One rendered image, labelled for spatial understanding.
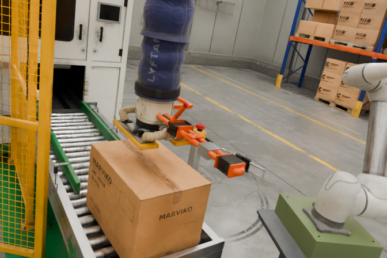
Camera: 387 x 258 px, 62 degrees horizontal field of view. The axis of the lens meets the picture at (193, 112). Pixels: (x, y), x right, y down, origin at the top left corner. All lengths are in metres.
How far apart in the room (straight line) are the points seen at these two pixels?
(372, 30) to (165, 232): 7.97
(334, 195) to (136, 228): 0.92
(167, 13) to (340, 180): 1.10
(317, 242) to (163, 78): 1.02
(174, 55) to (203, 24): 10.30
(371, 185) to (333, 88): 7.70
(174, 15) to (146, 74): 0.29
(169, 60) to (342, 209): 1.07
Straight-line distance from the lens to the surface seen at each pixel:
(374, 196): 1.80
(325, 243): 1.67
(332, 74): 9.45
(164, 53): 1.47
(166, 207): 1.53
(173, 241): 1.70
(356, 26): 9.21
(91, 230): 1.90
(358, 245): 1.79
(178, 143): 1.57
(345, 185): 1.68
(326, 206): 1.71
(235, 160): 1.17
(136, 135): 1.57
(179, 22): 1.45
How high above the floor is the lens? 1.73
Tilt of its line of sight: 17 degrees down
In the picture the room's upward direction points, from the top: 10 degrees clockwise
